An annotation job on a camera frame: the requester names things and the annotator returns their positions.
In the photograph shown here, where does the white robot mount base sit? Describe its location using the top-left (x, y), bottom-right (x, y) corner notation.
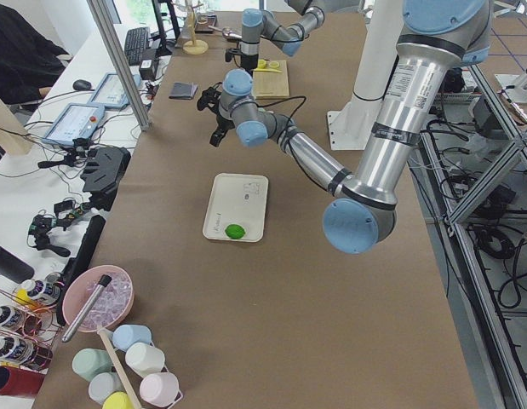
top-left (328, 0), bottom-right (404, 150)

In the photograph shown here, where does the metal scoop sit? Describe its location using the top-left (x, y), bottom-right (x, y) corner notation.
top-left (209, 26), bottom-right (242, 42)

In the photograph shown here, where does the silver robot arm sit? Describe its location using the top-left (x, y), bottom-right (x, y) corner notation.
top-left (238, 0), bottom-right (360, 73)
top-left (198, 1), bottom-right (493, 254)

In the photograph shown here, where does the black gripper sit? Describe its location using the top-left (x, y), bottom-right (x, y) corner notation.
top-left (209, 111), bottom-right (235, 147)
top-left (240, 54), bottom-right (259, 73)

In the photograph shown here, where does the pink bowl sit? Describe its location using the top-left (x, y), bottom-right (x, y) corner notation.
top-left (62, 265), bottom-right (135, 332)

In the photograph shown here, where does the black keyboard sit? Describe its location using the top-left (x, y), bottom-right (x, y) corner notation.
top-left (123, 26), bottom-right (150, 66)

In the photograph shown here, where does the folded grey cloth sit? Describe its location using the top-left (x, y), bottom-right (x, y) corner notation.
top-left (169, 82), bottom-right (198, 100)

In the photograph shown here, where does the pink plastic cup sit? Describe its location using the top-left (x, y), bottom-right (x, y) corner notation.
top-left (140, 372), bottom-right (180, 407)

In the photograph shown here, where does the white plastic cup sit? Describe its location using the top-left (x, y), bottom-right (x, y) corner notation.
top-left (125, 343), bottom-right (165, 377)

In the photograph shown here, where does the bamboo cutting board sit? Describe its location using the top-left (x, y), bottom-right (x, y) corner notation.
top-left (252, 60), bottom-right (289, 100)

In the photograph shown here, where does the grey plastic cup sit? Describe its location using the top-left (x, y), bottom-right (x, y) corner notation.
top-left (88, 372), bottom-right (124, 405)

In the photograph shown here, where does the green plastic cup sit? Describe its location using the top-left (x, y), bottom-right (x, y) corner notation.
top-left (72, 349), bottom-right (112, 382)

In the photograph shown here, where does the blue plastic cup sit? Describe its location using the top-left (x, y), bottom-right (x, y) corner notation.
top-left (112, 324), bottom-right (152, 352)

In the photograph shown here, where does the teach pendant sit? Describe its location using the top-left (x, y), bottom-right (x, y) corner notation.
top-left (42, 103), bottom-right (105, 147)
top-left (88, 72), bottom-right (129, 110)

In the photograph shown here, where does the wooden mug tree stand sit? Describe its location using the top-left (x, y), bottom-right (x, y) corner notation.
top-left (182, 0), bottom-right (209, 55)

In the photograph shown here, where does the lower teach pendant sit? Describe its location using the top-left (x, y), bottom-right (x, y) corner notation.
top-left (42, 103), bottom-right (105, 147)

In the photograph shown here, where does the metal muddler stick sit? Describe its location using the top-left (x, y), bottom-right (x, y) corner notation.
top-left (61, 274), bottom-right (112, 343)

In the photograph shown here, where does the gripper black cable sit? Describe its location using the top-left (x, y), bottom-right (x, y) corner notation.
top-left (197, 84), bottom-right (332, 193)

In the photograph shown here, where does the aluminium frame post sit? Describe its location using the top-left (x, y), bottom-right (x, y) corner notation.
top-left (87, 0), bottom-right (150, 131)

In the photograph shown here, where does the green lime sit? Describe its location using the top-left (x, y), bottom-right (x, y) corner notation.
top-left (225, 223), bottom-right (246, 239)

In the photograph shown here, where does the upper teach pendant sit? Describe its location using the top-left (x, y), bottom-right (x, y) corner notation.
top-left (88, 72), bottom-right (129, 110)

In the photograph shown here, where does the yellow plastic cup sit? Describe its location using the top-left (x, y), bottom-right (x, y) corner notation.
top-left (102, 391), bottom-right (134, 409)

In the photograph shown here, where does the cream rabbit print tray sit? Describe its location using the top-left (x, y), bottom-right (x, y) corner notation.
top-left (202, 173), bottom-right (269, 243)

